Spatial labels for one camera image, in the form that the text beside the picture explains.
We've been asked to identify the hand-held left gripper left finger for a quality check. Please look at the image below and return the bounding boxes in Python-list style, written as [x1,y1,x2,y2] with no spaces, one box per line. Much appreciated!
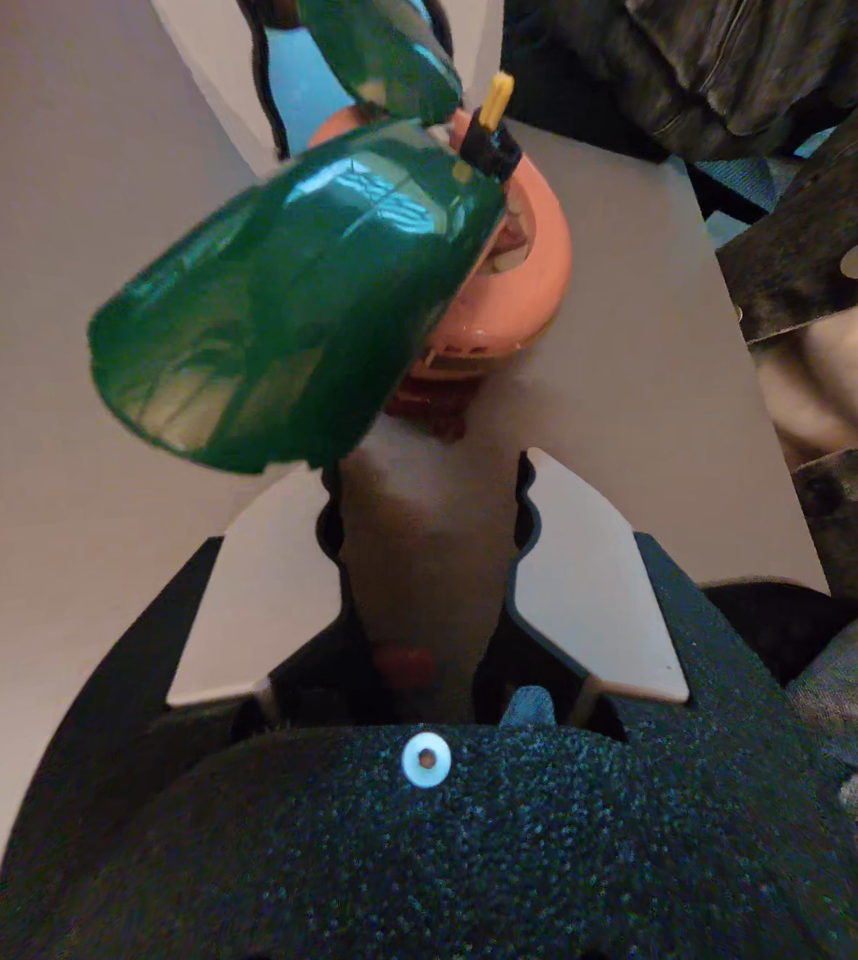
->
[166,461,351,719]

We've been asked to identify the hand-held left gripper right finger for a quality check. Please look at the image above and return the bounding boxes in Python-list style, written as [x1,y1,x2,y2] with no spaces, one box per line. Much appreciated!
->
[506,447,692,726]

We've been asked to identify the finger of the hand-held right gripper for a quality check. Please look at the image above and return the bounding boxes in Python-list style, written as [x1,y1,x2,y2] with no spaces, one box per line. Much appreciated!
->
[150,0,292,181]
[427,0,506,129]

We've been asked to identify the small green lego leaf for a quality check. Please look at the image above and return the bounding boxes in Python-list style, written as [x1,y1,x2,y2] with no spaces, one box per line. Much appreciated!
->
[295,0,466,127]

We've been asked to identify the black lego stem yellow peg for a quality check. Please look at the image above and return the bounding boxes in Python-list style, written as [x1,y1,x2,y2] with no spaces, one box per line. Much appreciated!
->
[460,71,524,183]

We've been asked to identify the large green lego leaf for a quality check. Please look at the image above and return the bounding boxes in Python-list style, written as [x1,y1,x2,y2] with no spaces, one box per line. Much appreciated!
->
[87,118,508,475]

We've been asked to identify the terracotta lego flower pot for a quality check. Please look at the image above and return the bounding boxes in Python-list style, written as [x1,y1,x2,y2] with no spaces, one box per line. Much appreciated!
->
[307,103,574,382]

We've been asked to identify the small red lego brick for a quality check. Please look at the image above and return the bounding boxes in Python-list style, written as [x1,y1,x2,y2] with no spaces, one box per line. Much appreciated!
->
[372,645,441,691]

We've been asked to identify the dark red lego piece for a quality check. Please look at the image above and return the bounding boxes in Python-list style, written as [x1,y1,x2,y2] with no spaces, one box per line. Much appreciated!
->
[382,373,469,444]

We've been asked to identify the black jacket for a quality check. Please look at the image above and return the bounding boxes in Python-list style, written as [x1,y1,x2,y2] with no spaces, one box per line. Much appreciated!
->
[502,0,858,162]

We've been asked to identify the white cloth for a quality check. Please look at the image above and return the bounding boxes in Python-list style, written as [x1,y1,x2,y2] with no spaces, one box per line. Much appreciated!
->
[755,291,858,470]

